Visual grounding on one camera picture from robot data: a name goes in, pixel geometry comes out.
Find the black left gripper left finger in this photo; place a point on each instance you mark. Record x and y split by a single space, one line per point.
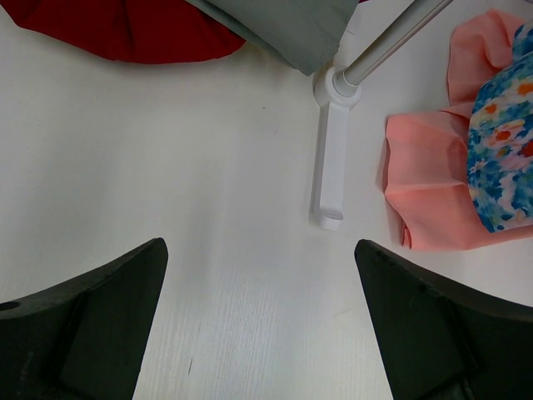
84 338

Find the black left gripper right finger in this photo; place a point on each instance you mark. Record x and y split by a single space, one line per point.
440 339

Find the salmon pink skirt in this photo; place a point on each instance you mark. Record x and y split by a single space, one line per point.
426 170

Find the grey skirt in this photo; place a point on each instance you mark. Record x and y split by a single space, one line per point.
304 34

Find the blue floral skirt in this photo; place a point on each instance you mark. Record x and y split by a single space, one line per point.
499 156

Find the silver white clothes rack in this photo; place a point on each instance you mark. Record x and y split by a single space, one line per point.
337 92

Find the red cloth garment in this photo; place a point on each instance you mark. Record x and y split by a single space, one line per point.
142 31

